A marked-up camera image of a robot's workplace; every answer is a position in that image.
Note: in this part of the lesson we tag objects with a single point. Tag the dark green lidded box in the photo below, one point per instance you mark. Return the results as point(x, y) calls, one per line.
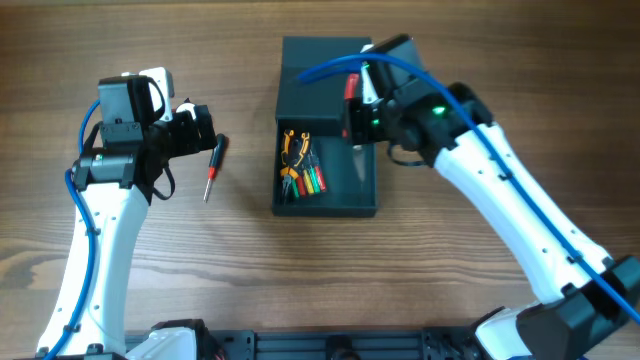
point(350, 175)

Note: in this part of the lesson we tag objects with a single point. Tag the red handled snips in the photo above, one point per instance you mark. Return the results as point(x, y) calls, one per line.
point(352, 90)

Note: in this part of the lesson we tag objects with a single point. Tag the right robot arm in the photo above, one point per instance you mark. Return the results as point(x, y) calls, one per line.
point(582, 294)

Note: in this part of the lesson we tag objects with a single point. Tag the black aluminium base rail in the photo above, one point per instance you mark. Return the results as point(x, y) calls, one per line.
point(433, 343)

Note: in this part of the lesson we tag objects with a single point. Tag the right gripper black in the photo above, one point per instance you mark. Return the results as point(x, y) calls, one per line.
point(357, 121)

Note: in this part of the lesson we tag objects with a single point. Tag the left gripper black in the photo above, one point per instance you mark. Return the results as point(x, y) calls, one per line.
point(198, 132)

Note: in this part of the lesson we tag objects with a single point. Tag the clear case coloured mini screwdrivers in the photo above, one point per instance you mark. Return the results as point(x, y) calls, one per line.
point(309, 179)

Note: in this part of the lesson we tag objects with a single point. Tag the black red handled screwdriver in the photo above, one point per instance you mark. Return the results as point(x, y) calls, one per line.
point(215, 163)

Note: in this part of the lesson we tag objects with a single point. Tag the black round tape measure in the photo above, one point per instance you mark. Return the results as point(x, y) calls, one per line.
point(186, 110)

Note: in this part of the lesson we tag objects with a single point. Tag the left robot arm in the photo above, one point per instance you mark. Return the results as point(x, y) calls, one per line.
point(112, 184)

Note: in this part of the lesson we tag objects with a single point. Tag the orange black long-nose pliers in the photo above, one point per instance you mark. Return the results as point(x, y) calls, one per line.
point(294, 149)

